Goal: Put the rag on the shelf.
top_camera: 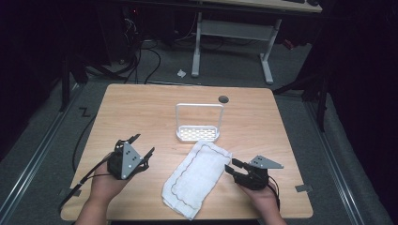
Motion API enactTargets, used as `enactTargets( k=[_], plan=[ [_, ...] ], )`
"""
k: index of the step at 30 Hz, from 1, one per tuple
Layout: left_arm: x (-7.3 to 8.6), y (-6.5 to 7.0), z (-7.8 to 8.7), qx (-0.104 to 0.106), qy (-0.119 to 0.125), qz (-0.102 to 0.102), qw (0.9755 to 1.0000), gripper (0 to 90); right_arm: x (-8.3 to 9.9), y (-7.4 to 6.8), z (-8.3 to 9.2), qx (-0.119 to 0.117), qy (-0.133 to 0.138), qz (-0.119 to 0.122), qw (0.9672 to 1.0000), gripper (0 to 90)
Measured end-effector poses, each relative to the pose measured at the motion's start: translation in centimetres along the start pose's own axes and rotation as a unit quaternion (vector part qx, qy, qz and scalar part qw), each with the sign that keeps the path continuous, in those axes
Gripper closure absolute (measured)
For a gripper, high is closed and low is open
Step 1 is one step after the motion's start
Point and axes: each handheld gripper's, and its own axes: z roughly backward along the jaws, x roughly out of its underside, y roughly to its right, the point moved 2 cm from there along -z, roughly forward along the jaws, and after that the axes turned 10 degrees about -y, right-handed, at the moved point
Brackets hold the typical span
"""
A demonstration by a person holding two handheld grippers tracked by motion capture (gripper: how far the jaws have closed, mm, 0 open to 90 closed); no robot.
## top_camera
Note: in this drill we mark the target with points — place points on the person's right hand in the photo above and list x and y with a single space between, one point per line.
263 197

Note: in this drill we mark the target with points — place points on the person's left hand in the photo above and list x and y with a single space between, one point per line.
105 183

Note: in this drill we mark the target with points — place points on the white cloth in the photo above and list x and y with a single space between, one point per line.
196 178

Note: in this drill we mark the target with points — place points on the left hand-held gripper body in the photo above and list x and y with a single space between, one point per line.
124 160

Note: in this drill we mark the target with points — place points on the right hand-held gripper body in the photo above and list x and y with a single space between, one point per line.
256 175

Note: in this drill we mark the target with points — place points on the white plastic rack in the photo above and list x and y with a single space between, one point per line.
199 125

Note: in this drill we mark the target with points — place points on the crumpled white paper scrap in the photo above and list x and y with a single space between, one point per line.
181 73

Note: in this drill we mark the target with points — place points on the black metal stand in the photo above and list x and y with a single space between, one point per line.
66 78
316 93

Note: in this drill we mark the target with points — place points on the white-legged desk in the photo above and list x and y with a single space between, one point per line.
237 31

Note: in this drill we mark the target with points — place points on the grey tape patch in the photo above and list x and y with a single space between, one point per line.
303 188
69 192

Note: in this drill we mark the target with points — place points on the metal floor rail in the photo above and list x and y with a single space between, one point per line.
334 168
29 162

